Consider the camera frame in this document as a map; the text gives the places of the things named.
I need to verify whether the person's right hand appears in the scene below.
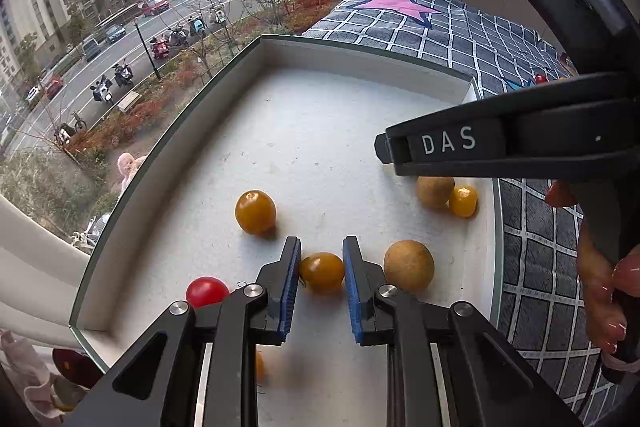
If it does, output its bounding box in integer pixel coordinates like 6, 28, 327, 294
545, 181, 640, 354

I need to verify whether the pink cloth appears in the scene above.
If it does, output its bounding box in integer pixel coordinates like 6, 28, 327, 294
0, 329, 66, 425

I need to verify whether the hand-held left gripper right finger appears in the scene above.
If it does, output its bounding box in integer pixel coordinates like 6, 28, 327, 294
342, 235, 583, 427

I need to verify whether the brown longan fruit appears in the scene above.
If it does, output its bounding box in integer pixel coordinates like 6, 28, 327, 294
383, 240, 435, 293

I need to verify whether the white drying rack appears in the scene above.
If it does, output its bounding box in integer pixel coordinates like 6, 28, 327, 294
70, 212, 113, 255

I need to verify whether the small brown kiwi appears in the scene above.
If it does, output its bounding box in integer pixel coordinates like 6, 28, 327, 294
416, 177, 456, 210

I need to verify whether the grey checked star tablecloth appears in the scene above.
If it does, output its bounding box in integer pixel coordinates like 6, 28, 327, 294
300, 0, 623, 425

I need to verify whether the pink plush toy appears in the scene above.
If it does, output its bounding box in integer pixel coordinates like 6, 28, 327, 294
116, 152, 148, 195

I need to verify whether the yellow cherry tomato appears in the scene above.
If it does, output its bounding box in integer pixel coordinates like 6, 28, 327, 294
235, 190, 277, 236
448, 186, 478, 218
299, 252, 346, 292

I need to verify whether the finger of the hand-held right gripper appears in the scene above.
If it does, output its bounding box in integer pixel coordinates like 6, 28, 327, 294
375, 74, 621, 180

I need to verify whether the red car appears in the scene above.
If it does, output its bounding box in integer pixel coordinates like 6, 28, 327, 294
140, 0, 171, 18

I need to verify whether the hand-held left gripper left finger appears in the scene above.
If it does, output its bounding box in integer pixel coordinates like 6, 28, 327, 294
65, 236, 303, 427

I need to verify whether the dark red round object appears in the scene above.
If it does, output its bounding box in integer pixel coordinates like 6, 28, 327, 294
51, 347, 103, 389

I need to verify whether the white shallow box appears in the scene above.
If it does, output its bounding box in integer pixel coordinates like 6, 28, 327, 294
67, 34, 503, 427

